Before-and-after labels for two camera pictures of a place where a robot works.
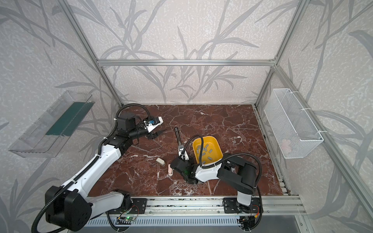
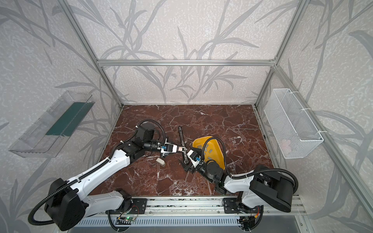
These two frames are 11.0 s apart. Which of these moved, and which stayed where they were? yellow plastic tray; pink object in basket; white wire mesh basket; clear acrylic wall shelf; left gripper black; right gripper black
Moved: left gripper black; right gripper black
Stayed: clear acrylic wall shelf; white wire mesh basket; yellow plastic tray; pink object in basket
